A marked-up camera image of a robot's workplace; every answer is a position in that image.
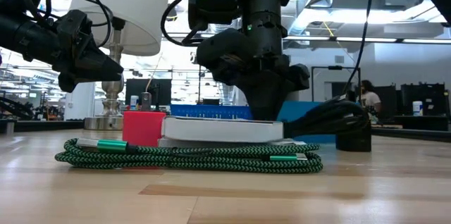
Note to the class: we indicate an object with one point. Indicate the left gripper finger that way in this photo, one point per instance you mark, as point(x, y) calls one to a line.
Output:
point(70, 82)
point(98, 62)

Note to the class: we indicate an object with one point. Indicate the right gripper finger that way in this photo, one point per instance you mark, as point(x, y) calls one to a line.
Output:
point(266, 106)

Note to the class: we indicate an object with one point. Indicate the white printed product box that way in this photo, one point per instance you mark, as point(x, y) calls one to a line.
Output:
point(218, 130)
point(183, 143)

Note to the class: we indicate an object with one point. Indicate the red plastic block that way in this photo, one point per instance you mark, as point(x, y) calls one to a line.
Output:
point(142, 129)

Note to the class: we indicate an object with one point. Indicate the black power adapter block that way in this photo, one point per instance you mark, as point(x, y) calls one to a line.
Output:
point(352, 143)

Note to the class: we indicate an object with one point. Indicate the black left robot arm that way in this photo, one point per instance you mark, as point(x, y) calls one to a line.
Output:
point(24, 34)

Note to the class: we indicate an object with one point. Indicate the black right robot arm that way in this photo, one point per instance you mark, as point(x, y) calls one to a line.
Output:
point(264, 5)

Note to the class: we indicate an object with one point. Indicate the large teal plastic bin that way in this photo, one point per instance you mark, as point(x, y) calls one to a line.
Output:
point(299, 111)

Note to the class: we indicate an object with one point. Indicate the small blue plastic bin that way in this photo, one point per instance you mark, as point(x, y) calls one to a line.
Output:
point(211, 111)

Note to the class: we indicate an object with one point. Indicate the white building column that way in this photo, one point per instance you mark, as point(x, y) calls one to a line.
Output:
point(81, 104)

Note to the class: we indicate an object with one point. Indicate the white canister blue label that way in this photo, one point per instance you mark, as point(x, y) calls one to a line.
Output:
point(134, 103)

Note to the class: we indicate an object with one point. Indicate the grey metal clamp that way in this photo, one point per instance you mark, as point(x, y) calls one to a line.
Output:
point(146, 102)

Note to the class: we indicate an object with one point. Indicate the table lamp white shade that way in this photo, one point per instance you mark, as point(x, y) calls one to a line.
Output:
point(141, 12)

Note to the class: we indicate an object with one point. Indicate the black computer monitor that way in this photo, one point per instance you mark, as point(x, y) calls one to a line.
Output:
point(162, 92)

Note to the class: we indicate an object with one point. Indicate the person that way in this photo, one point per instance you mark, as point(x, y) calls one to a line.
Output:
point(370, 99)

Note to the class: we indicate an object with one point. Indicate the white wipes canister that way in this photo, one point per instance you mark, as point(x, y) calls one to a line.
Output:
point(417, 108)

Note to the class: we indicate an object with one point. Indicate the black equipment cabinet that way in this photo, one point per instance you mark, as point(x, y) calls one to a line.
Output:
point(433, 100)

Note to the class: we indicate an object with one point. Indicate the black rectangular frame stand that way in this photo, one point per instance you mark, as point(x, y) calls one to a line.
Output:
point(199, 83)
point(334, 67)

